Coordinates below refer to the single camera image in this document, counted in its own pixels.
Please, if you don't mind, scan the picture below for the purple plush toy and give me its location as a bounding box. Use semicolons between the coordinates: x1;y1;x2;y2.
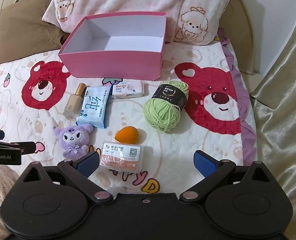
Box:
53;124;94;161

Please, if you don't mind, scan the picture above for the clear orange floss box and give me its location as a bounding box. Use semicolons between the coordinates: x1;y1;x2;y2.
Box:
100;141;143;173

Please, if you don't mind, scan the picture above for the foundation bottle gold cap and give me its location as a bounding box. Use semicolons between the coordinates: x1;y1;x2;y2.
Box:
63;83;87;119

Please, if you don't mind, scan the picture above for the orange makeup sponge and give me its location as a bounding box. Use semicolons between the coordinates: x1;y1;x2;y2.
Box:
115;126;139;144

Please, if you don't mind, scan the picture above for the blue tissue pack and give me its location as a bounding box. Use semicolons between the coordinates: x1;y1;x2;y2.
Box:
76;85;112;128

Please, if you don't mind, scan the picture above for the green yarn ball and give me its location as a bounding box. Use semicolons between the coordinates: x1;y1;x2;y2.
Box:
143;79;189;132

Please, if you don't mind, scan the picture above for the white pink wipes pack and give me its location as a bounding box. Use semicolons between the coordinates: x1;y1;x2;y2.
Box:
112;80;145;99

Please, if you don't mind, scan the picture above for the red bear print blanket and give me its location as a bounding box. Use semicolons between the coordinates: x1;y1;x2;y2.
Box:
0;29;257;194

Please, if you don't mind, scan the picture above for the beige satin curtain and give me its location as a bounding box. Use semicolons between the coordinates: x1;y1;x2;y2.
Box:
251;27;296;239

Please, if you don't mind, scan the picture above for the brown pillow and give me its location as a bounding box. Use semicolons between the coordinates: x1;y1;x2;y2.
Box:
0;0;69;64

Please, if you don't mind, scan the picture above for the pink cardboard box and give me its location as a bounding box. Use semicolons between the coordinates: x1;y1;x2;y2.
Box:
58;11;166;81

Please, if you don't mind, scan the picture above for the pink puppy print pillow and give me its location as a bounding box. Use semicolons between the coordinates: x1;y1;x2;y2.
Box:
42;0;229;46

